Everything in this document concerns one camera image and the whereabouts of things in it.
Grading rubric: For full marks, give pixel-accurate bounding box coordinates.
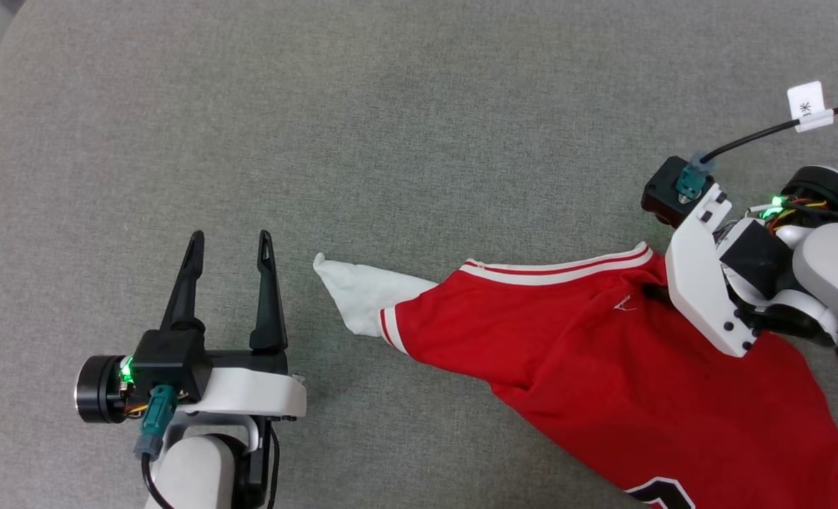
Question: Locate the right camera cable teal plug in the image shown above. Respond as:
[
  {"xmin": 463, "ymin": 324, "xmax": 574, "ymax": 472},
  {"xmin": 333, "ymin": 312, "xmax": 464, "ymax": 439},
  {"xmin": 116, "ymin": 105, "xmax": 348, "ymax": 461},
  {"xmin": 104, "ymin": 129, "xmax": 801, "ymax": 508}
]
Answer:
[{"xmin": 675, "ymin": 101, "xmax": 838, "ymax": 200}]

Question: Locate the camera cable teal plug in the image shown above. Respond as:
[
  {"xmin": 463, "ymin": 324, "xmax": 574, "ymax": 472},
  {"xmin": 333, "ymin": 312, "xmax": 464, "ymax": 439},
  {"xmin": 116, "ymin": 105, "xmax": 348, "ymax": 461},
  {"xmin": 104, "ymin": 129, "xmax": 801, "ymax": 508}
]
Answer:
[
  {"xmin": 134, "ymin": 385, "xmax": 179, "ymax": 509},
  {"xmin": 675, "ymin": 101, "xmax": 838, "ymax": 200}
]

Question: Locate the white cable label tag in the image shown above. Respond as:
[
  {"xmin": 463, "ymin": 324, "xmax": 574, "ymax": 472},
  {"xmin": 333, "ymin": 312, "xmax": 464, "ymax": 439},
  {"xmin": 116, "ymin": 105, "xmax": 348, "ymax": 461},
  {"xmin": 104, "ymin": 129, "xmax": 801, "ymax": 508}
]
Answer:
[{"xmin": 787, "ymin": 81, "xmax": 834, "ymax": 133}]

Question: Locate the grey fabric sofa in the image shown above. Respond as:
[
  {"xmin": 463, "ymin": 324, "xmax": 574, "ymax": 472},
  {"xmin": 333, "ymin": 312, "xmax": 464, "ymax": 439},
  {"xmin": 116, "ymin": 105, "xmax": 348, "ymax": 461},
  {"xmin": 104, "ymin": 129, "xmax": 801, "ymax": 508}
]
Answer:
[{"xmin": 0, "ymin": 0, "xmax": 838, "ymax": 509}]

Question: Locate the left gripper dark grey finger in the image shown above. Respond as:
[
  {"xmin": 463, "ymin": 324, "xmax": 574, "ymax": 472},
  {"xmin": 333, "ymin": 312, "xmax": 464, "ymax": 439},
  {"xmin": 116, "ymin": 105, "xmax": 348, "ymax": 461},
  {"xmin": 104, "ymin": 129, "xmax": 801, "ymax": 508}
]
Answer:
[
  {"xmin": 161, "ymin": 230, "xmax": 206, "ymax": 332},
  {"xmin": 250, "ymin": 230, "xmax": 289, "ymax": 352}
]

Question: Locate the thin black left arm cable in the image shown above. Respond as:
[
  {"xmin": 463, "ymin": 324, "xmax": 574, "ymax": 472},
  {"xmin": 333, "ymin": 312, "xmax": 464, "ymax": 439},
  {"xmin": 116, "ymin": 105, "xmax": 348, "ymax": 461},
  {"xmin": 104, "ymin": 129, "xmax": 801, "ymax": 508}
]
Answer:
[{"xmin": 266, "ymin": 420, "xmax": 281, "ymax": 509}]

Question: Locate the red basketball jersey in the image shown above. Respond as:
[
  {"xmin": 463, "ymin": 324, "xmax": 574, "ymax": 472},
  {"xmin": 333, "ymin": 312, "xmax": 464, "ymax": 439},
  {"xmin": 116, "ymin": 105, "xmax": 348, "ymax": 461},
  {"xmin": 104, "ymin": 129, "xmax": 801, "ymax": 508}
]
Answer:
[{"xmin": 313, "ymin": 242, "xmax": 838, "ymax": 509}]

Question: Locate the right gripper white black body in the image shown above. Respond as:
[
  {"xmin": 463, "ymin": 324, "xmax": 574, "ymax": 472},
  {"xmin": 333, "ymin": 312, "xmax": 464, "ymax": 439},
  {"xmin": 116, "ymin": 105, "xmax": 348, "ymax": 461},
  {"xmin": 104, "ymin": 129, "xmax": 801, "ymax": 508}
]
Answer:
[{"xmin": 666, "ymin": 166, "xmax": 838, "ymax": 358}]

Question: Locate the left camera cable teal plug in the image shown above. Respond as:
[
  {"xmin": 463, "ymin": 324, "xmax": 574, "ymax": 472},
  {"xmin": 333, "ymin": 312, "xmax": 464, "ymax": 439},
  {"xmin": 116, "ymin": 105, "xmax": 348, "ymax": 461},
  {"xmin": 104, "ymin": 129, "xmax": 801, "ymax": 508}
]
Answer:
[{"xmin": 134, "ymin": 385, "xmax": 179, "ymax": 509}]

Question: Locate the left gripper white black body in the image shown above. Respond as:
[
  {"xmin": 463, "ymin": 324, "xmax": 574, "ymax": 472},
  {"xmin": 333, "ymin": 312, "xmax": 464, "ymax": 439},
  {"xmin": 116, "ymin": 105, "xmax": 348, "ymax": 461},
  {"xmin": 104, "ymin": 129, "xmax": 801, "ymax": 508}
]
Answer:
[{"xmin": 74, "ymin": 351, "xmax": 308, "ymax": 425}]

